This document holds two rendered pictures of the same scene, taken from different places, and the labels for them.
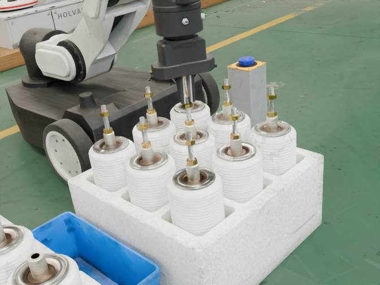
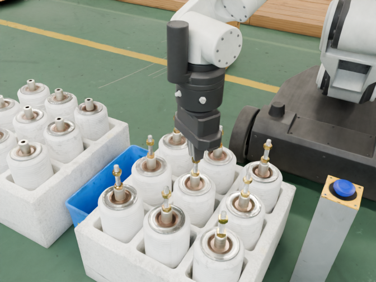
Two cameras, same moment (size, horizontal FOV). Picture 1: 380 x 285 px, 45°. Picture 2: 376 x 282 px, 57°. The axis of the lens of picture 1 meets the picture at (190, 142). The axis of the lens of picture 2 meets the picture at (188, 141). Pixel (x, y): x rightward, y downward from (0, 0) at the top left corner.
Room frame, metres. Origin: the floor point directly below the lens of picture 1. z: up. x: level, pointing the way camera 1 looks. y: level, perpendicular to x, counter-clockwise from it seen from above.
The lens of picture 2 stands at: (0.65, -0.54, 0.80)
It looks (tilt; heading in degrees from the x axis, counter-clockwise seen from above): 37 degrees down; 72
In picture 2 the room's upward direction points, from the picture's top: 2 degrees clockwise
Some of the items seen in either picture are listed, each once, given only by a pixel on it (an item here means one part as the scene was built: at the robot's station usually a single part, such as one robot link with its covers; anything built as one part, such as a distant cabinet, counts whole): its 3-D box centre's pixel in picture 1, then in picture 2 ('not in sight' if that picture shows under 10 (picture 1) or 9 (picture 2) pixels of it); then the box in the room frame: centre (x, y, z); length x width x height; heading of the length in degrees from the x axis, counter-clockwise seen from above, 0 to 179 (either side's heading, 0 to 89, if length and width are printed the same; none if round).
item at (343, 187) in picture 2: (246, 61); (343, 189); (1.10, -0.16, 0.32); 0.04 x 0.04 x 0.02
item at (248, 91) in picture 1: (249, 122); (322, 241); (1.10, -0.16, 0.16); 0.07 x 0.07 x 0.31; 44
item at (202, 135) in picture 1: (191, 137); (194, 183); (0.85, 0.00, 0.25); 0.08 x 0.08 x 0.01
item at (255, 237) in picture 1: (198, 202); (192, 230); (0.85, 0.00, 0.09); 0.39 x 0.39 x 0.18; 44
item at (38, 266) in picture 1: (38, 265); (24, 147); (0.48, 0.22, 0.26); 0.02 x 0.02 x 0.03
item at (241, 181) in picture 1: (238, 192); (167, 247); (0.76, -0.09, 0.16); 0.10 x 0.10 x 0.18
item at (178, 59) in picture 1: (181, 41); (197, 108); (0.84, 0.00, 0.45); 0.13 x 0.10 x 0.12; 105
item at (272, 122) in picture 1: (272, 122); (220, 239); (0.84, -0.17, 0.26); 0.02 x 0.02 x 0.03
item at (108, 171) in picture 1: (118, 182); (176, 167); (0.85, 0.16, 0.16); 0.10 x 0.10 x 0.18
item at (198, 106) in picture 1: (189, 107); (262, 172); (1.01, -0.01, 0.25); 0.08 x 0.08 x 0.01
